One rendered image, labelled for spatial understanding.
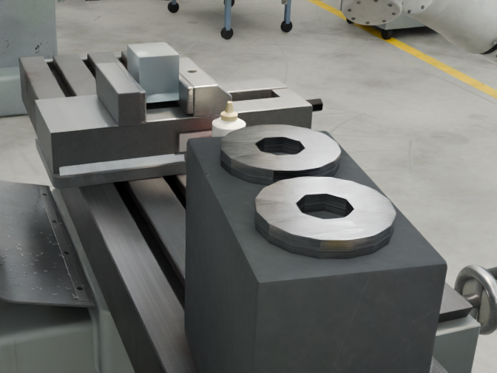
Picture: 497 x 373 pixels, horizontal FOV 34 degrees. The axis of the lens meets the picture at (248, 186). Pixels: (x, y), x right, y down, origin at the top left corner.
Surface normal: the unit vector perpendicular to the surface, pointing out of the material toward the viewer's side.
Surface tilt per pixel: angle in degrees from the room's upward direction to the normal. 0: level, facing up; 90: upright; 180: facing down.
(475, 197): 0
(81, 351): 90
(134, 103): 90
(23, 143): 0
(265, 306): 90
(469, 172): 0
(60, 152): 90
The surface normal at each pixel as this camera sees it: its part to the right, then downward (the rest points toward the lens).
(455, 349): 0.36, 0.41
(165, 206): 0.04, -0.90
